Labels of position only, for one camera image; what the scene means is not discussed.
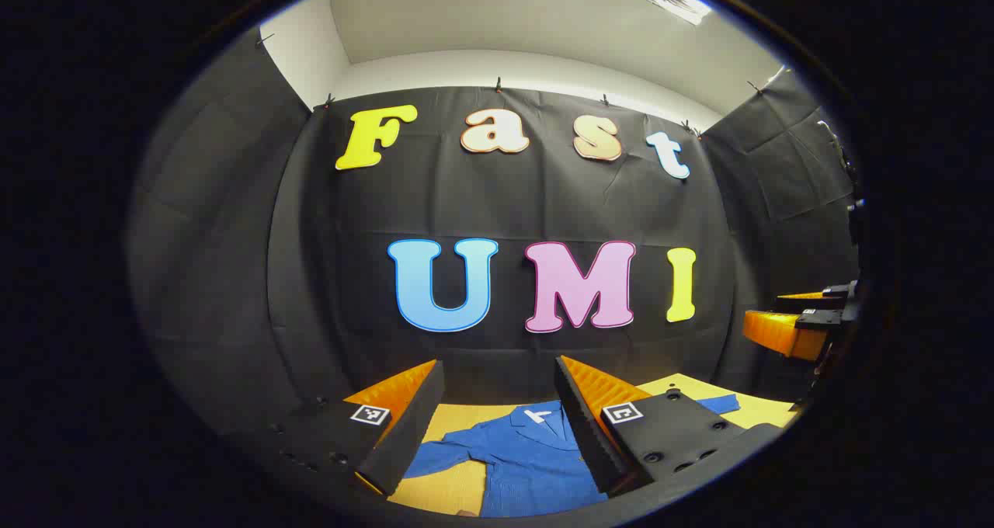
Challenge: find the row of small cloth clips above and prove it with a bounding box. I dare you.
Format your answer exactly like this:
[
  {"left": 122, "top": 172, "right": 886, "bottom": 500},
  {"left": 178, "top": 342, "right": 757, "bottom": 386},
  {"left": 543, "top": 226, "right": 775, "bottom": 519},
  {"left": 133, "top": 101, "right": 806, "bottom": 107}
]
[{"left": 256, "top": 35, "right": 789, "bottom": 137}]

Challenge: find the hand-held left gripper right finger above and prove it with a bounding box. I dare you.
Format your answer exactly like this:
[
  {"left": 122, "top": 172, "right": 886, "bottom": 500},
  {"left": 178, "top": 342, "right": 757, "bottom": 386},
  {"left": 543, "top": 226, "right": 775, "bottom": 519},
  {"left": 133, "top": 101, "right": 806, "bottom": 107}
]
[{"left": 553, "top": 355, "right": 785, "bottom": 499}]

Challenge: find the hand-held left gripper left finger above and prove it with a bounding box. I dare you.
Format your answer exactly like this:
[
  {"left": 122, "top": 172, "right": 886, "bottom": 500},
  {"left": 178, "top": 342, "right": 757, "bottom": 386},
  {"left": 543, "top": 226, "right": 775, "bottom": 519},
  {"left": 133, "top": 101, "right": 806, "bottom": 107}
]
[{"left": 268, "top": 360, "right": 446, "bottom": 498}]

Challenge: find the black backdrop cloth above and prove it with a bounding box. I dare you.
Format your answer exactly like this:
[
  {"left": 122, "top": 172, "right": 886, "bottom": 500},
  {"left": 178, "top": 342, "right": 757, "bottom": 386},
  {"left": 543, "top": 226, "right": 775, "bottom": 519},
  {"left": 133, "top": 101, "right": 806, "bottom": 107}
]
[{"left": 128, "top": 27, "right": 863, "bottom": 436}]

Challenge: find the blue corduroy shirt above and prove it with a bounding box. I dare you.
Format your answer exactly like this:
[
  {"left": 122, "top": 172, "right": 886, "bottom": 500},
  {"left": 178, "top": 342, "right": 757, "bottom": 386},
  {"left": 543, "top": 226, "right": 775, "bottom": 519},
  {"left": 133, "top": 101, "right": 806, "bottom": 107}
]
[{"left": 404, "top": 394, "right": 742, "bottom": 519}]

